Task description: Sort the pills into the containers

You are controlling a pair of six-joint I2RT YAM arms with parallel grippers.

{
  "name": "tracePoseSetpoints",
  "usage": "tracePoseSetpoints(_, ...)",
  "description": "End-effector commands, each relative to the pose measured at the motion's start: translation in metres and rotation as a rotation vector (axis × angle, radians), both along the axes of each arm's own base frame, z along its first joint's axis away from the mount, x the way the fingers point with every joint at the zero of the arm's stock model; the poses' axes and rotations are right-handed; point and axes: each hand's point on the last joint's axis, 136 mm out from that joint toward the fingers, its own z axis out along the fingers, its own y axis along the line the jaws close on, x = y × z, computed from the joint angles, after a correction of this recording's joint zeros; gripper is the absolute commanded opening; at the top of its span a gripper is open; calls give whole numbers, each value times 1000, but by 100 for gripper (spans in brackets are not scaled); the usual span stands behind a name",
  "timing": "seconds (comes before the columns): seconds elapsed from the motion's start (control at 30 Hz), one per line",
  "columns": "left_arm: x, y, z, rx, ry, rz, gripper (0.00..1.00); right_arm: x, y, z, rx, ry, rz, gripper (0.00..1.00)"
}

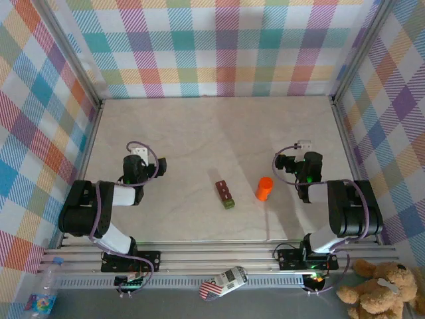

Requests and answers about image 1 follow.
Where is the orange pill bottle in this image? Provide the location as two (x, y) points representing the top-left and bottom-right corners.
(256, 184), (272, 202)

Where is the red and green pill organizer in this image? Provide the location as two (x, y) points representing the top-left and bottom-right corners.
(214, 179), (237, 211)

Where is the flag print drink can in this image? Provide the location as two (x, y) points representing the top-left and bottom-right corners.
(199, 265), (250, 302)

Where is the brown teddy bear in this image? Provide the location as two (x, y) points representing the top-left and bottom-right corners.
(336, 259), (425, 319)

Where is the clear plastic water bottle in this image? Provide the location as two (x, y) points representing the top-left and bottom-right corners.
(25, 256), (64, 316)

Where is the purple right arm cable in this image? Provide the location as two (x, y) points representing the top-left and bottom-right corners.
(272, 144), (369, 295)

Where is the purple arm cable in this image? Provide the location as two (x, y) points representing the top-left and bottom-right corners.
(88, 141), (159, 296)
(272, 144), (369, 295)

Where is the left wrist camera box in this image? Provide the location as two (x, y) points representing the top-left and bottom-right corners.
(131, 147), (148, 164)

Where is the aluminium side rail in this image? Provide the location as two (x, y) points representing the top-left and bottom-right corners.
(331, 96), (383, 245)
(58, 99), (106, 249)

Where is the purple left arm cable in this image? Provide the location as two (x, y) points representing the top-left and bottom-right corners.
(88, 141), (159, 296)

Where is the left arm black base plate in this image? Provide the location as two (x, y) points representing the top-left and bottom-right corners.
(100, 250), (162, 274)

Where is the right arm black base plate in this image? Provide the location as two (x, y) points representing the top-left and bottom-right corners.
(277, 248), (340, 271)

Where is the aluminium frame rail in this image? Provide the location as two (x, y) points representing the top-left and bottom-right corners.
(39, 239), (399, 276)

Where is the grey slotted cable duct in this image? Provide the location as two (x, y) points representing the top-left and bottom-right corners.
(54, 272), (308, 290)

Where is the aluminium corner post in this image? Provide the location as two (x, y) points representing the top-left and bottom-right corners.
(33, 0), (104, 108)
(331, 0), (398, 100)

